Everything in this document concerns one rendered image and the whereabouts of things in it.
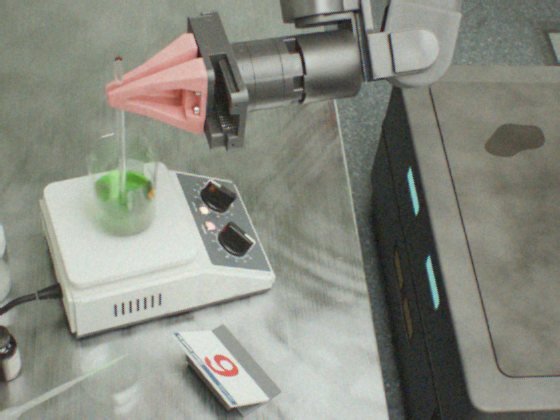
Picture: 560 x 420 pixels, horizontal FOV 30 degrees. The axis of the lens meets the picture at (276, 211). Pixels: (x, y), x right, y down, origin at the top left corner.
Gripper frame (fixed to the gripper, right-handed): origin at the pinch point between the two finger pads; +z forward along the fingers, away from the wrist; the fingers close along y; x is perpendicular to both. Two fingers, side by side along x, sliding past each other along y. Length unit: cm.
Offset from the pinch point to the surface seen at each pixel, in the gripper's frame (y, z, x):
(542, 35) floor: -99, -117, 102
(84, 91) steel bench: -26.3, -0.6, 26.1
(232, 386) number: 15.3, -6.8, 22.9
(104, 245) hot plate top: 1.9, 2.0, 17.1
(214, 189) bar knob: -4.3, -9.9, 19.5
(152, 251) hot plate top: 3.5, -2.1, 17.1
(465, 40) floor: -100, -98, 102
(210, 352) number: 11.2, -5.9, 23.6
